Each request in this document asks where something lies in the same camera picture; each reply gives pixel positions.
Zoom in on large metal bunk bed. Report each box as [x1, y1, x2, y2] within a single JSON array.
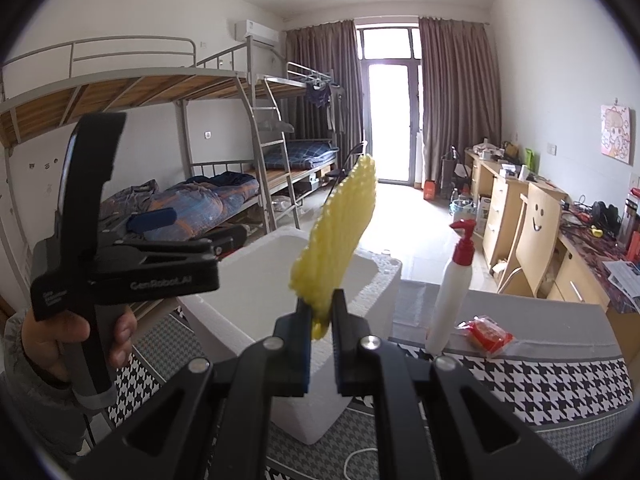
[[0, 35, 301, 241]]

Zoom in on printed papers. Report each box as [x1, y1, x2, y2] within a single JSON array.
[[602, 259, 640, 306]]

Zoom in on blue plaid quilt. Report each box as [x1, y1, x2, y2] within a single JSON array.
[[100, 171, 261, 241]]

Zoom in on person's left hand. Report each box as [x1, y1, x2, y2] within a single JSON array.
[[22, 305, 138, 382]]

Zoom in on yellow foam net sleeve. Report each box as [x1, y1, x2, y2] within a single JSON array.
[[290, 154, 377, 341]]

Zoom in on wooden smiley face chair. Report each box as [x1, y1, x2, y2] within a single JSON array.
[[497, 180, 568, 301]]

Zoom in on white pump lotion bottle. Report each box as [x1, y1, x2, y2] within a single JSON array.
[[425, 219, 477, 356]]

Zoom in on white cable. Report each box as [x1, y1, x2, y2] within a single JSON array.
[[342, 442, 381, 478]]

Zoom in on houndstooth tablecloth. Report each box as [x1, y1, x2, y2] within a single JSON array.
[[107, 280, 633, 480]]

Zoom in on pink cartoon wall poster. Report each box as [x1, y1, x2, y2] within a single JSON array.
[[600, 104, 630, 166]]

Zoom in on white foam box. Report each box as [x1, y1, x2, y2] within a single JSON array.
[[177, 225, 403, 446]]

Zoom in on glass balcony door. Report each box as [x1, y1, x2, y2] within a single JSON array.
[[356, 25, 423, 186]]

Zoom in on hanging dark clothes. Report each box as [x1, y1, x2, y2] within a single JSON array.
[[305, 80, 346, 131]]

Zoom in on small metal bunk bed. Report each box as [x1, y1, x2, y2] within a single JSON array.
[[255, 60, 346, 201]]

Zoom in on white air conditioner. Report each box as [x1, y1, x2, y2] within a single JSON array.
[[234, 19, 280, 50]]

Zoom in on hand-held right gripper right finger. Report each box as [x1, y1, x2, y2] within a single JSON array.
[[331, 287, 583, 480]]

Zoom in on wide brown curtain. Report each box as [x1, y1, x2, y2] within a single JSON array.
[[285, 19, 371, 161]]

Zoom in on black headphones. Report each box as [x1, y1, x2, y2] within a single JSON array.
[[592, 201, 621, 233]]

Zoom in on narrow brown curtain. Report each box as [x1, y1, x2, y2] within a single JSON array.
[[417, 16, 503, 201]]

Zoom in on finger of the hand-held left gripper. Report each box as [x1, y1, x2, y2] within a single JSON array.
[[197, 224, 249, 257], [97, 237, 222, 267]]

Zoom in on long wooden desk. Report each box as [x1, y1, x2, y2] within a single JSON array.
[[465, 147, 640, 316]]

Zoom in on black folding chair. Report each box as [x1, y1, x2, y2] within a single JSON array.
[[327, 144, 368, 196]]

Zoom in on dark blue mattress bedding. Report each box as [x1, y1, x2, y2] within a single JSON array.
[[262, 140, 341, 171]]

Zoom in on red snack packet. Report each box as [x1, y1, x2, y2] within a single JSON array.
[[457, 315, 515, 358]]

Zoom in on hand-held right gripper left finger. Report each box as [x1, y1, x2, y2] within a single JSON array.
[[70, 297, 313, 480]]

